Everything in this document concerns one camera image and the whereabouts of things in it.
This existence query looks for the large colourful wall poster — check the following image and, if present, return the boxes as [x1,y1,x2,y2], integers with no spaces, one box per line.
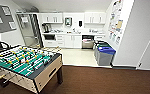
[107,0,125,35]

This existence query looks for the blue recycling bin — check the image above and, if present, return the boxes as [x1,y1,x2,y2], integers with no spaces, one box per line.
[92,39,109,58]

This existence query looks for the small green white poster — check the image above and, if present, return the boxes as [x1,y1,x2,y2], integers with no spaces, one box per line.
[111,33,118,43]

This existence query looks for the white wall cabinet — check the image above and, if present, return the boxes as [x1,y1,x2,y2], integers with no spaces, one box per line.
[83,11,107,25]

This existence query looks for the grey bin green lid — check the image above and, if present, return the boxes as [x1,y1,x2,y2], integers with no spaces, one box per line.
[94,42,113,62]

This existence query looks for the stainless steel dishwasher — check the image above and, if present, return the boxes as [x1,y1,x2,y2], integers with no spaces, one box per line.
[81,34,96,50]

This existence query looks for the white microwave cabinet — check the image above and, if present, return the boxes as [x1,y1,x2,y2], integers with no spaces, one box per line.
[43,33,57,48]

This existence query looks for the small black white poster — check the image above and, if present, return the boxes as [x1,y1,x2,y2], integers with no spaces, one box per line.
[115,35,122,47]

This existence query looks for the white two-door sink cabinet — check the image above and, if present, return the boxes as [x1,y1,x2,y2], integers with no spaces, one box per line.
[64,34,83,49]

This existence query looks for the chrome faucet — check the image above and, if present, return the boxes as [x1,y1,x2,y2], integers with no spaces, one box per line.
[72,28,77,34]

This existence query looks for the white drawer cabinet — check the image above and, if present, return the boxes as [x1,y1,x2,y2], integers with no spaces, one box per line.
[55,34,66,48]
[93,34,106,42]

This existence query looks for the green foosball table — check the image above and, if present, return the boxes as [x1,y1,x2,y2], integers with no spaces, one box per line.
[0,44,64,94]

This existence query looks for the small blue white poster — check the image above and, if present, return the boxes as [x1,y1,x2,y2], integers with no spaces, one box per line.
[108,31,114,40]

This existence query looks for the grey bin blue lid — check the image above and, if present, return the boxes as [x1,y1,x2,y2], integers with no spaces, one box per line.
[96,46,117,67]

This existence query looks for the stainless steel refrigerator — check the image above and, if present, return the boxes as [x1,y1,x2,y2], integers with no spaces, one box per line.
[16,12,44,48]

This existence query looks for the black built-in microwave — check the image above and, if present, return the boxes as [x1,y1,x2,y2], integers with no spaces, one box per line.
[43,34,56,41]

